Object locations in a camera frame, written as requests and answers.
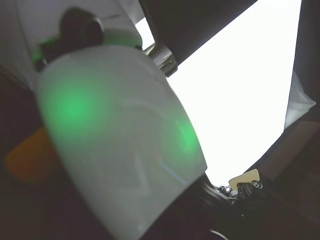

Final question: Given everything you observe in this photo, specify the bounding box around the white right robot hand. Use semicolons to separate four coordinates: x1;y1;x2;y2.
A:
0;0;241;240

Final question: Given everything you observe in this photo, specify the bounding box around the black clamp with beige plate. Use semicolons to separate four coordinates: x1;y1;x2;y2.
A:
219;168;263;200

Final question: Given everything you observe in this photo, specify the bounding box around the grey white fabric sheet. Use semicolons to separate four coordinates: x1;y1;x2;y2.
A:
284;71;316;130

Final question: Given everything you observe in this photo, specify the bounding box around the thin white cable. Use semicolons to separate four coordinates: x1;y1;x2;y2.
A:
208;228;228;240

